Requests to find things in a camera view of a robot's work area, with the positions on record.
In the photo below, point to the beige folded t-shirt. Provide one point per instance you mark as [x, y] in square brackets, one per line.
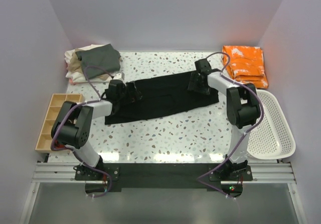
[74, 70]

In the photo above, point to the aluminium rail frame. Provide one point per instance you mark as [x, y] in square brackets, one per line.
[268, 173]

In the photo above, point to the white plastic basket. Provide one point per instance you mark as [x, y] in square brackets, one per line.
[273, 138]

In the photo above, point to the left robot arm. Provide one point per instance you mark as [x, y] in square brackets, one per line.
[71, 128]

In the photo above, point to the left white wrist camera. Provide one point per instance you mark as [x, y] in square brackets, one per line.
[119, 76]

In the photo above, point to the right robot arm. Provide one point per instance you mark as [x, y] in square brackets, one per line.
[243, 107]

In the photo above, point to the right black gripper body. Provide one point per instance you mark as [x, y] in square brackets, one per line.
[202, 89]

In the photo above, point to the dark grey folded t-shirt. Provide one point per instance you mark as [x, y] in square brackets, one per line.
[99, 60]

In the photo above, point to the wooden compartment tray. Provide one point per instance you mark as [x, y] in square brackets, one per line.
[44, 140]

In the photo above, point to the orange white folded t-shirt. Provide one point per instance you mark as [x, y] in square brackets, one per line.
[246, 65]

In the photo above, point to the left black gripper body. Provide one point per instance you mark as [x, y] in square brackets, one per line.
[123, 97]

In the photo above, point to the black t-shirt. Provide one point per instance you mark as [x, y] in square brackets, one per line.
[162, 96]

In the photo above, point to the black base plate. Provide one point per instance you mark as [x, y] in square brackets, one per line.
[115, 177]

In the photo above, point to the pink folded garment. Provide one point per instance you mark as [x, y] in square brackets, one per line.
[73, 83]

